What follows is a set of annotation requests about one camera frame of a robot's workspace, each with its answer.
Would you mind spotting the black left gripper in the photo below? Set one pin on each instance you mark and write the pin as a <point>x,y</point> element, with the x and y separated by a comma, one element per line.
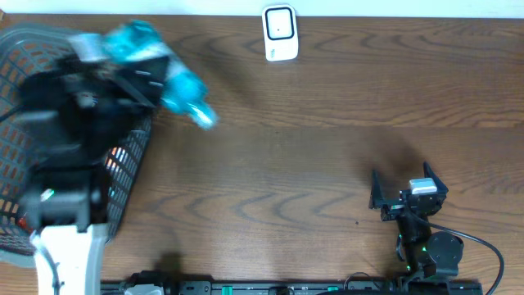
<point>119,94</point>

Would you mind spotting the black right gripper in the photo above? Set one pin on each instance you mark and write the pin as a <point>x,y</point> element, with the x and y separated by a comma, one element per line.
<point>377,198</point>

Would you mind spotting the teal mouthwash bottle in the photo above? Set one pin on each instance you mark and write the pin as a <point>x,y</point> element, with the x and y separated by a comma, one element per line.
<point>185,92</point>

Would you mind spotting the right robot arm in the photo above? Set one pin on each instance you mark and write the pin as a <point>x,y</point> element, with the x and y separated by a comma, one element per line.
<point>431,257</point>

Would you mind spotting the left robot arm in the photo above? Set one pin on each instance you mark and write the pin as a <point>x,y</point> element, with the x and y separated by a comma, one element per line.
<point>65,199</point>

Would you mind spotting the white barcode scanner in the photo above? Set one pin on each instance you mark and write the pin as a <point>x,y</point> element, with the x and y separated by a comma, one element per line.
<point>281,41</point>

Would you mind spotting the grey plastic shopping basket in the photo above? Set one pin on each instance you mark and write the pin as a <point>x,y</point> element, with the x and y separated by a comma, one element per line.
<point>28,49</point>

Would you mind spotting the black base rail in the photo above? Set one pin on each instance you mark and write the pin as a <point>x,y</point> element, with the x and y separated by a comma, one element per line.
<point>156,282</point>

